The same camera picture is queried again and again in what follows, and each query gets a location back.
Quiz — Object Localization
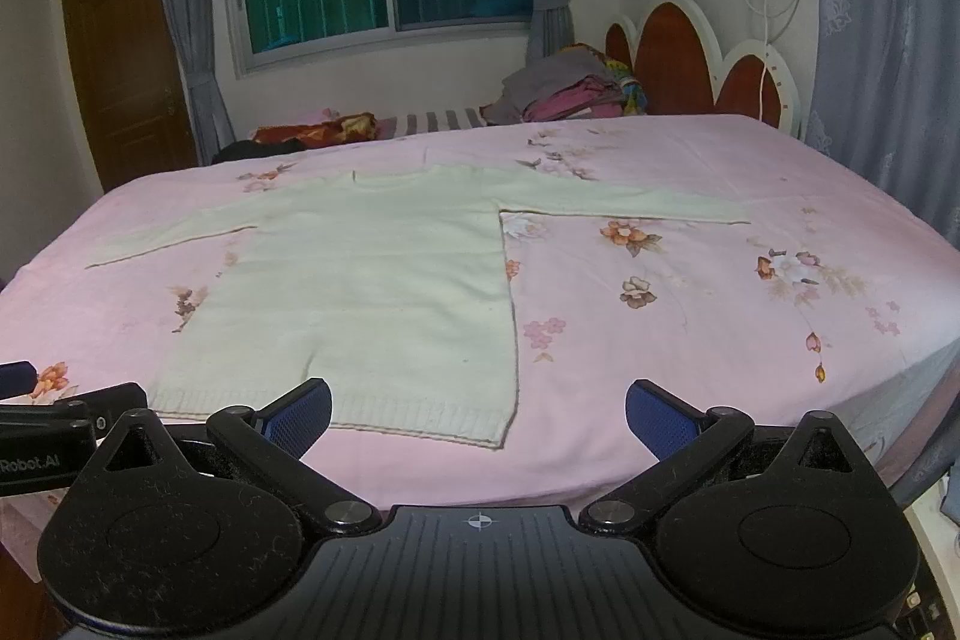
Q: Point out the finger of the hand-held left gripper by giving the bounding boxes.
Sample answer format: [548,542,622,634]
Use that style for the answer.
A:
[0,382,149,435]
[0,360,38,399]

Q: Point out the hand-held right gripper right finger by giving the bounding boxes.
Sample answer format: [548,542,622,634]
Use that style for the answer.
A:
[579,377,872,536]

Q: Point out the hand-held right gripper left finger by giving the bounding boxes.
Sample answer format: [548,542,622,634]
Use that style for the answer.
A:
[96,376,383,536]

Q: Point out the cream knit sweater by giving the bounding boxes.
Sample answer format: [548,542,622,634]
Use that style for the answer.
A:
[84,164,753,450]

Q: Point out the pink folded clothes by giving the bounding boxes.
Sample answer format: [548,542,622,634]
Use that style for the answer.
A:
[523,80,629,124]

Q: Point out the grey folded clothes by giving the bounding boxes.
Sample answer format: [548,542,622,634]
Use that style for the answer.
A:
[480,47,625,125]

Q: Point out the pink floral bed sheet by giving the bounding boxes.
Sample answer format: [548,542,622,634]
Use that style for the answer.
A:
[0,113,960,515]

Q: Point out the black cloth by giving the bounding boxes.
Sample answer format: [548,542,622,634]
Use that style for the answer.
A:
[211,137,308,166]

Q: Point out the red floral cloth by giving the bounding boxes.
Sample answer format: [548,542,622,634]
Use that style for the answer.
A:
[251,111,379,151]

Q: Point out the grey striped pillow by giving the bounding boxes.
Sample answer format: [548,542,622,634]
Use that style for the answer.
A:
[373,106,490,141]

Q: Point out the brown wooden door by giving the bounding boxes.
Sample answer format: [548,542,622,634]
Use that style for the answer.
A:
[58,0,200,196]

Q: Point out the colourful patterned cloth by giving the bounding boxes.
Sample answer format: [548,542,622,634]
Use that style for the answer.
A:
[574,44,652,118]

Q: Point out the white and red scalloped headboard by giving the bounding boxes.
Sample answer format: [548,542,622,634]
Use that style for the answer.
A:
[604,0,805,143]

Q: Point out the blue-grey patterned curtain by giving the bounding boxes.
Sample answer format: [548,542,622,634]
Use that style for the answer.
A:
[812,0,960,240]

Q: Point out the white charger cable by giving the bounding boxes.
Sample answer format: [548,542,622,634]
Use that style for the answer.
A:
[742,0,809,125]

